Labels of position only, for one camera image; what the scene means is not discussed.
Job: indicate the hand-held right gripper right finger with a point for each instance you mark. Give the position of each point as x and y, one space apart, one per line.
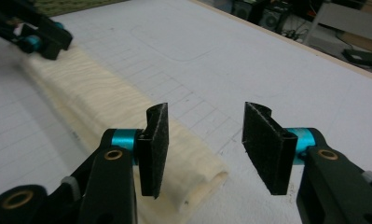
267 149

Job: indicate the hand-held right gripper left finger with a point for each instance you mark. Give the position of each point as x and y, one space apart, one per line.
112 186

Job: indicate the green woven basket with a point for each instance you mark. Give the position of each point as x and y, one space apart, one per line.
68 6

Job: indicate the cream egg-print cloth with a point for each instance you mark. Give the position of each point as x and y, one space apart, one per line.
96 93

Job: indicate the white grid mat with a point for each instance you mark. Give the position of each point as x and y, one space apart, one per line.
236 62

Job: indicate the slim black computer tower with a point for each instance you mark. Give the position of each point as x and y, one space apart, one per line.
272 18

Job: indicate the black flat device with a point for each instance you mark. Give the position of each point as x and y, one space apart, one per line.
362 57

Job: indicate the large black computer tower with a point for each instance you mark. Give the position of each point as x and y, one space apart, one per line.
244 11

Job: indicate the large cardboard box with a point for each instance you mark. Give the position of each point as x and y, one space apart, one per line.
367 43

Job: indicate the white desk leg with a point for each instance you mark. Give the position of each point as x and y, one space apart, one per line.
345 18

